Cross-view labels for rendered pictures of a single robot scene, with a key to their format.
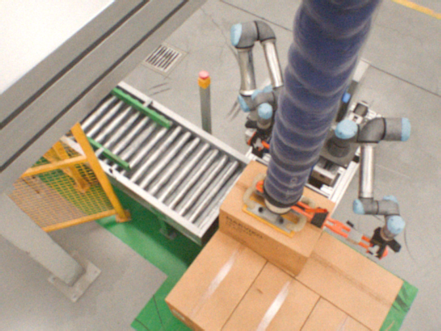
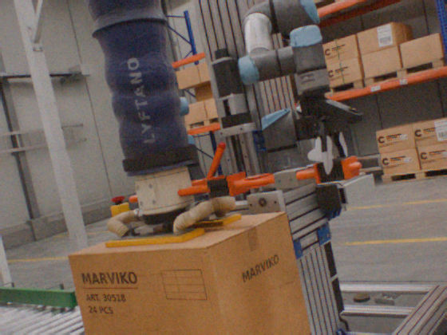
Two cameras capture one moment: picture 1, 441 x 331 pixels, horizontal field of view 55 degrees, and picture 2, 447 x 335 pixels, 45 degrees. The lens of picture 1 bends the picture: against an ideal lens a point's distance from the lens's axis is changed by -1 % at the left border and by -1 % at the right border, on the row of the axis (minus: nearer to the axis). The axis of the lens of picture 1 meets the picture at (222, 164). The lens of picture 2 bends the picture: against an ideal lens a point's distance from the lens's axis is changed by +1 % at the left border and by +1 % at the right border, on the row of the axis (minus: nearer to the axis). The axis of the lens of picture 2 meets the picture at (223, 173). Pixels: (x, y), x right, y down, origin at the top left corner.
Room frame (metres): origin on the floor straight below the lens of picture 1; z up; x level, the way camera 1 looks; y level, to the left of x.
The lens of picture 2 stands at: (-0.62, -0.72, 1.19)
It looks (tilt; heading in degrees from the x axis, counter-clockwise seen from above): 3 degrees down; 6
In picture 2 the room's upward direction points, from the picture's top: 12 degrees counter-clockwise
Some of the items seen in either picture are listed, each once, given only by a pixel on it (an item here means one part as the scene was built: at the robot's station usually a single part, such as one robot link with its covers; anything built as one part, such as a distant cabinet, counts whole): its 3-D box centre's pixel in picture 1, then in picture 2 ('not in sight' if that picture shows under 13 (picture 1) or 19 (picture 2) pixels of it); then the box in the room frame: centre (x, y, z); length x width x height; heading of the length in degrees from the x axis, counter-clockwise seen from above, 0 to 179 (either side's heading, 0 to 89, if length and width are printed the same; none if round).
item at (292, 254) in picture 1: (274, 218); (187, 293); (1.03, -0.34, 0.75); 0.60 x 0.40 x 0.40; 59
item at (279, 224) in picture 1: (270, 216); (152, 234); (0.95, -0.29, 0.97); 0.34 x 0.10 x 0.05; 58
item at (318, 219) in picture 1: (319, 217); (227, 185); (0.90, -0.55, 1.07); 0.10 x 0.08 x 0.06; 148
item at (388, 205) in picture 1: (387, 207); (300, 57); (0.83, -0.82, 1.37); 0.11 x 0.11 x 0.08; 88
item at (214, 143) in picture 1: (136, 98); not in sight; (2.19, 0.71, 0.50); 2.31 x 0.05 x 0.19; 54
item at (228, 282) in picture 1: (281, 297); not in sight; (0.61, -0.41, 0.34); 1.20 x 1.00 x 0.40; 54
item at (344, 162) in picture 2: (377, 249); (336, 169); (0.71, -0.84, 1.07); 0.08 x 0.07 x 0.05; 58
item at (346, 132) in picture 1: (346, 132); (279, 128); (1.39, -0.73, 1.20); 0.13 x 0.12 x 0.14; 88
